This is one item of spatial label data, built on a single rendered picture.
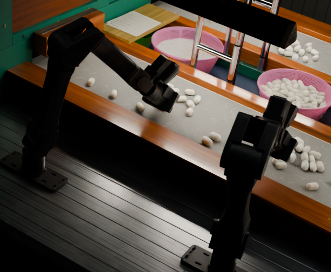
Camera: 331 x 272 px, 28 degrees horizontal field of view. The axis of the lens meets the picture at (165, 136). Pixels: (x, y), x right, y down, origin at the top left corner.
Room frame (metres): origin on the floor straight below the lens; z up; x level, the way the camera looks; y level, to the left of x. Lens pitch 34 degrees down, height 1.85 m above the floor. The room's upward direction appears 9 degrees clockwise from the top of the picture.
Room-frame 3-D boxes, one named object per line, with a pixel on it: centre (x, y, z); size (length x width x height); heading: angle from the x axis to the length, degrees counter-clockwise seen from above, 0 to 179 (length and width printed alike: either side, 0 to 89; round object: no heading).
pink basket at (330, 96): (2.02, -0.41, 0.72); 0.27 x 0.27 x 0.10
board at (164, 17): (2.34, 0.16, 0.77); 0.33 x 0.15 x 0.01; 151
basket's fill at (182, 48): (2.24, -0.03, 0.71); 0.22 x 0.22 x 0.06
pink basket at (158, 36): (2.23, -0.03, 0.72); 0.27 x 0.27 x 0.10
